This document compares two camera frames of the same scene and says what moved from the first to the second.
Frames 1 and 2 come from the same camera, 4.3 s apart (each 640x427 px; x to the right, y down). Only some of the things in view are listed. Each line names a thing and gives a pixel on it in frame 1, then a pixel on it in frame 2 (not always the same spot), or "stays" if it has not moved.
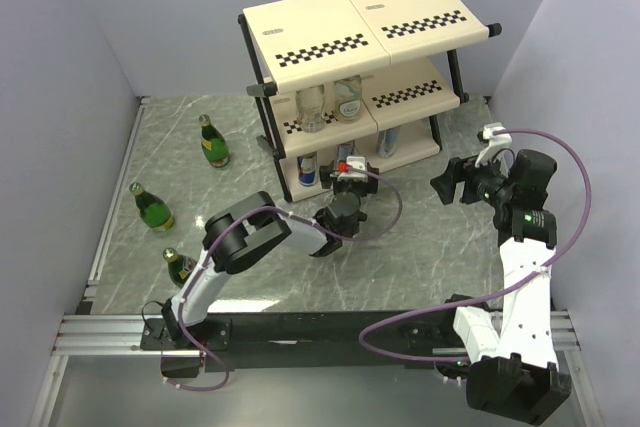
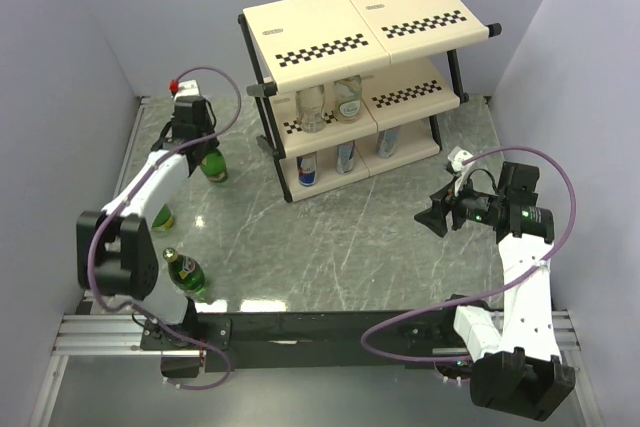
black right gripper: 462,170 → 434,217
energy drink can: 307,169 stays
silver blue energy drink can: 387,141 stays
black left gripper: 330,182 → 209,124
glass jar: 310,108 stays
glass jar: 348,99 stays
